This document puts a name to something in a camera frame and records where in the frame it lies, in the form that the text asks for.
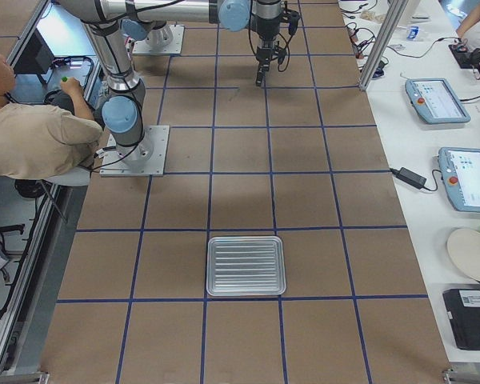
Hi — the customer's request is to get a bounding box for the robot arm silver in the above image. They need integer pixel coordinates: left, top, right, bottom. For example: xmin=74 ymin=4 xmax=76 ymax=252
xmin=121 ymin=18 xmax=174 ymax=48
xmin=60 ymin=1 xmax=300 ymax=176

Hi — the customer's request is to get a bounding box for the teach pendant tablet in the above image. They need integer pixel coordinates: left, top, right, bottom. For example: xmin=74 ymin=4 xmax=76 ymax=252
xmin=438 ymin=147 xmax=480 ymax=213
xmin=405 ymin=78 xmax=471 ymax=125

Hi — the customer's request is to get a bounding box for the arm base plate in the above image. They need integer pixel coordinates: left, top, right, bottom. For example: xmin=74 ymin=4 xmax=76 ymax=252
xmin=98 ymin=126 xmax=170 ymax=177
xmin=132 ymin=24 xmax=185 ymax=56

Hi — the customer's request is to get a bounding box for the upper teach pendant tablet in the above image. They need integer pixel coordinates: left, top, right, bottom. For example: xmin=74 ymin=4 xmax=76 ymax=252
xmin=405 ymin=78 xmax=471 ymax=125

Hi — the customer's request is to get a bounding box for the black box with label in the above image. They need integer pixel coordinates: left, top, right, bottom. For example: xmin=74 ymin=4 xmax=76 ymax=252
xmin=442 ymin=289 xmax=480 ymax=351

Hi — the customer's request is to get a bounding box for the beige round plate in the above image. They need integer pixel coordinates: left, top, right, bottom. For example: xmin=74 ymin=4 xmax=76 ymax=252
xmin=446 ymin=228 xmax=480 ymax=282

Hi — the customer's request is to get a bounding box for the lower teach pendant tablet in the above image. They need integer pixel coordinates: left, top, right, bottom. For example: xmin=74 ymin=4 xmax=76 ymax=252
xmin=438 ymin=147 xmax=480 ymax=213

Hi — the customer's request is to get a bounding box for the person in beige shirt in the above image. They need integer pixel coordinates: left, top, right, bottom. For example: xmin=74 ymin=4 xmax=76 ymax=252
xmin=0 ymin=55 xmax=104 ymax=180

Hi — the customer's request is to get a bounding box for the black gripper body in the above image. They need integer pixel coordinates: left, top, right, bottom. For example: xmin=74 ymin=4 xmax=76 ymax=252
xmin=250 ymin=1 xmax=286 ymax=70

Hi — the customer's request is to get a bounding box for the ribbed metal tray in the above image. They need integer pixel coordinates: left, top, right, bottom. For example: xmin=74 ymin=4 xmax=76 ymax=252
xmin=206 ymin=236 xmax=286 ymax=297

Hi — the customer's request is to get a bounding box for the black power adapter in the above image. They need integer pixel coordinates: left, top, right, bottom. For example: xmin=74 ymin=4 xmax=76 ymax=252
xmin=390 ymin=167 xmax=426 ymax=190

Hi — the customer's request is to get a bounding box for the aluminium frame post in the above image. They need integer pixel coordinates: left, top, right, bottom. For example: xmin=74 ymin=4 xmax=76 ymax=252
xmin=358 ymin=0 xmax=408 ymax=91

